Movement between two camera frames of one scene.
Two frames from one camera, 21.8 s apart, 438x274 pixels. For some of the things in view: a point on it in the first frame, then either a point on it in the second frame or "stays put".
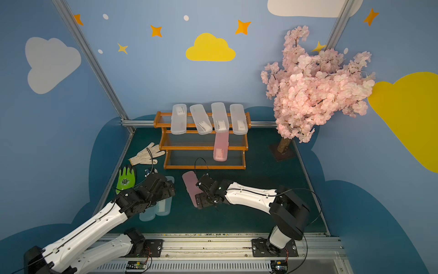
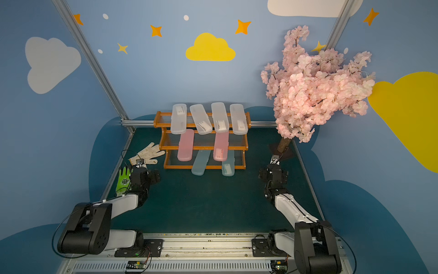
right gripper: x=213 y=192 to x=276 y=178
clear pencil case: x=201 y=119 stays put
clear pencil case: x=178 y=124 stays put
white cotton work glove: x=146 y=156 stays put
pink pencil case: x=190 y=180 to x=186 y=146
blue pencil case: x=163 y=207 to x=228 y=168
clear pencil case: x=239 y=123 stays put
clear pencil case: x=220 y=119 stays put
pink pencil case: x=221 y=146 stays put
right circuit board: x=278 y=266 stays put
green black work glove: x=125 y=180 stays put
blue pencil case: x=149 y=214 to x=200 y=164
